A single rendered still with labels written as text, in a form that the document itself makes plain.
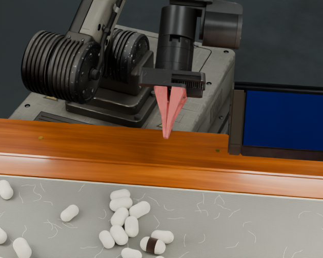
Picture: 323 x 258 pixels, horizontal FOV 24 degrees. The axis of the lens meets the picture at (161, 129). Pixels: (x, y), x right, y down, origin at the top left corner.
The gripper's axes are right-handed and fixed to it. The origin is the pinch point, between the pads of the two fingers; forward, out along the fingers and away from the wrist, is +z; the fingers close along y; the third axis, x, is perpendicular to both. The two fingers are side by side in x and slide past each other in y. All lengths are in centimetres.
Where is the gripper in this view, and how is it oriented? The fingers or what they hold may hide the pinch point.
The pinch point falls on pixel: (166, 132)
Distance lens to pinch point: 113.7
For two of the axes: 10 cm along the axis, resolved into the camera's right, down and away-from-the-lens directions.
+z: -1.1, 9.8, -1.7
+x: 0.8, 1.8, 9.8
